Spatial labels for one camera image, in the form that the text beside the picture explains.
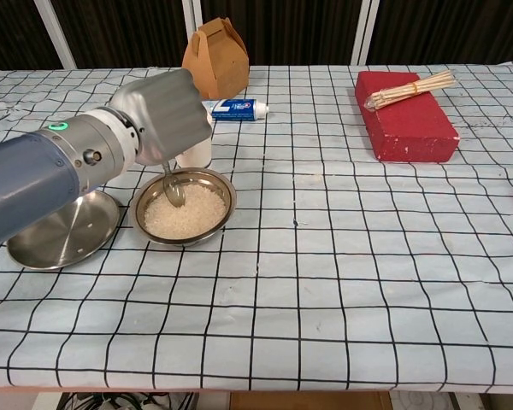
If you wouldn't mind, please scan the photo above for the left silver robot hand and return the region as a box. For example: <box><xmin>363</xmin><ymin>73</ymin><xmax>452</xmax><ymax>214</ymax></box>
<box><xmin>109</xmin><ymin>67</ymin><xmax>215</xmax><ymax>167</ymax></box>

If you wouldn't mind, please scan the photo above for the metal spoon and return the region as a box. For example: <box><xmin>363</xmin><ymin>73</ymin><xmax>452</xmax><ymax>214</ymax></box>
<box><xmin>162</xmin><ymin>160</ymin><xmax>187</xmax><ymax>209</ymax></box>

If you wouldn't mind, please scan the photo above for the white paper cup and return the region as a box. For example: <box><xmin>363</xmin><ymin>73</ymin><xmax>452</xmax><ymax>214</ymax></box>
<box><xmin>174</xmin><ymin>138</ymin><xmax>213</xmax><ymax>169</ymax></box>

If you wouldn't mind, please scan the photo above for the white uncooked rice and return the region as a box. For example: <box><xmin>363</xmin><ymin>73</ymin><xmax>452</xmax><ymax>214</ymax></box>
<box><xmin>144</xmin><ymin>184</ymin><xmax>227</xmax><ymax>240</ymax></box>

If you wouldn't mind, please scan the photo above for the blue white toothpaste tube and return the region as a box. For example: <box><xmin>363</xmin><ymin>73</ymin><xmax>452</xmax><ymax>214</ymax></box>
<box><xmin>200</xmin><ymin>97</ymin><xmax>269</xmax><ymax>123</ymax></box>

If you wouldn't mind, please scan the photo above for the brown paper gable box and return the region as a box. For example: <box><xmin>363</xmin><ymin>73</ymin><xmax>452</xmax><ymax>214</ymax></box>
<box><xmin>181</xmin><ymin>16</ymin><xmax>251</xmax><ymax>102</ymax></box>

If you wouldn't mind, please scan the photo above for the steel bowl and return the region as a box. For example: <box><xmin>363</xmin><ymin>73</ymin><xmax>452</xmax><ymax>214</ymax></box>
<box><xmin>129</xmin><ymin>167</ymin><xmax>238</xmax><ymax>249</ymax></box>

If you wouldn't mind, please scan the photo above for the empty steel plate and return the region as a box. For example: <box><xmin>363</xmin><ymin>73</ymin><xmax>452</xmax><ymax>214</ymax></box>
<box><xmin>6</xmin><ymin>190</ymin><xmax>121</xmax><ymax>271</ymax></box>

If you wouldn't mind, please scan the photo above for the checkered light blue tablecloth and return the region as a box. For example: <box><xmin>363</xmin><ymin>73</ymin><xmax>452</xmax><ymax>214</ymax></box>
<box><xmin>0</xmin><ymin>59</ymin><xmax>513</xmax><ymax>392</ymax></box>

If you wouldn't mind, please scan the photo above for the red brick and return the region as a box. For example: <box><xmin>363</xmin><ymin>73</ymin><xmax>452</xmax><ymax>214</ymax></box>
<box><xmin>353</xmin><ymin>70</ymin><xmax>461</xmax><ymax>163</ymax></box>

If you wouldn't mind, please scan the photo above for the bundle of wooden skewers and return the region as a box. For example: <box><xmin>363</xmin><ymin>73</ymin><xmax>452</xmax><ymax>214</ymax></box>
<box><xmin>366</xmin><ymin>69</ymin><xmax>458</xmax><ymax>113</ymax></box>

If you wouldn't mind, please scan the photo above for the white partition post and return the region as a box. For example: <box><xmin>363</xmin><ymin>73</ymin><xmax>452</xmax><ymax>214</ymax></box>
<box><xmin>181</xmin><ymin>0</ymin><xmax>204</xmax><ymax>38</ymax></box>
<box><xmin>38</xmin><ymin>0</ymin><xmax>78</xmax><ymax>69</ymax></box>
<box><xmin>350</xmin><ymin>0</ymin><xmax>381</xmax><ymax>66</ymax></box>

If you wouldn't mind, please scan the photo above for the tangle of floor cables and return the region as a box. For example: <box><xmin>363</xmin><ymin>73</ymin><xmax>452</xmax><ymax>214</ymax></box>
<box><xmin>59</xmin><ymin>390</ymin><xmax>198</xmax><ymax>410</ymax></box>

